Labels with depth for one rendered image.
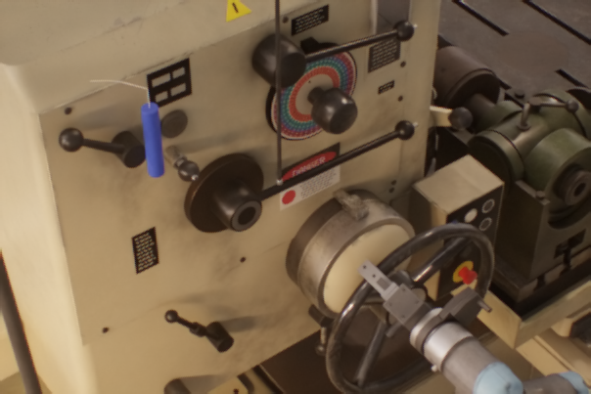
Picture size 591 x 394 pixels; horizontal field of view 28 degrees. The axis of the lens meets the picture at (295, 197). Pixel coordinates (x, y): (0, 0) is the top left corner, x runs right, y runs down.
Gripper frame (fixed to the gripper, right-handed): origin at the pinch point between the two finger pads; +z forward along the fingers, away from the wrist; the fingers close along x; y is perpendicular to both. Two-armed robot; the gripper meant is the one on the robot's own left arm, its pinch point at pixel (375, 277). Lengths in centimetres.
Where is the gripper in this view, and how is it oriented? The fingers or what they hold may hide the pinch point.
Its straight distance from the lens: 194.1
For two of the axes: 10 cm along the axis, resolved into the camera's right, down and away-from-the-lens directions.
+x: 4.3, 4.1, 8.1
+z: -5.9, -5.5, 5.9
